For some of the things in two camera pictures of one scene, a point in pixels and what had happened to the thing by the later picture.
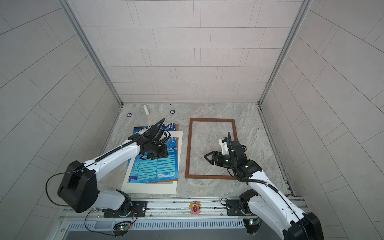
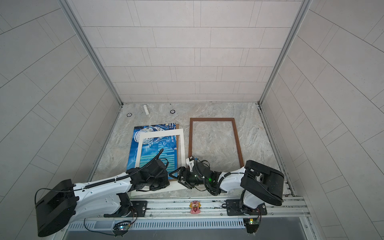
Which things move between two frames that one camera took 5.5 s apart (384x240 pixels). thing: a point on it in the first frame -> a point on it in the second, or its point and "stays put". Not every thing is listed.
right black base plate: [234, 207] stays put
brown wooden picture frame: [187, 175] stays put
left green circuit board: [120, 229] stays put
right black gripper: [215, 153] -> [183, 171]
